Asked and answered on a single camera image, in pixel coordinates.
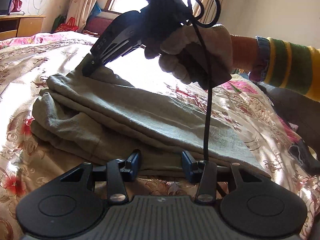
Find floral satin bed quilt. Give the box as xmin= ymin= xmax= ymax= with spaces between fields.
xmin=0 ymin=31 xmax=320 ymax=240

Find blue plastic bag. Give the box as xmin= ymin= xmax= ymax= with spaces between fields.
xmin=89 ymin=3 xmax=102 ymax=18

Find black folded cloth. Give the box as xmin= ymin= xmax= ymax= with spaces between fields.
xmin=288 ymin=139 xmax=320 ymax=173

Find red plastic bag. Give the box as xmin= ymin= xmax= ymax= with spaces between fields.
xmin=54 ymin=17 xmax=79 ymax=33

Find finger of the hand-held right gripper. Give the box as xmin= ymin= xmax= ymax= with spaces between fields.
xmin=81 ymin=40 xmax=146 ymax=77

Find person's right forearm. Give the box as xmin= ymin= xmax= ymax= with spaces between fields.
xmin=230 ymin=35 xmax=320 ymax=103

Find person's right hand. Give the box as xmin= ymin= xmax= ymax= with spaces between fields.
xmin=144 ymin=24 xmax=233 ymax=88

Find red padded bench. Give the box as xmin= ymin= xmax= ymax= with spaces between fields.
xmin=84 ymin=16 xmax=118 ymax=34

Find wooden cabinet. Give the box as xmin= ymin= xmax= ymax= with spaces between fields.
xmin=0 ymin=15 xmax=47 ymax=41

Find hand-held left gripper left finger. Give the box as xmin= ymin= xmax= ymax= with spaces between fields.
xmin=60 ymin=150 xmax=141 ymax=204

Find black cable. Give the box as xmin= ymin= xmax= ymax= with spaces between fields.
xmin=172 ymin=0 xmax=222 ymax=162

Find green pants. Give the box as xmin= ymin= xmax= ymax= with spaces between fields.
xmin=31 ymin=66 xmax=272 ymax=179

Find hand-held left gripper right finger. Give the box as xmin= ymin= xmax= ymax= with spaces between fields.
xmin=181 ymin=150 xmax=272 ymax=205

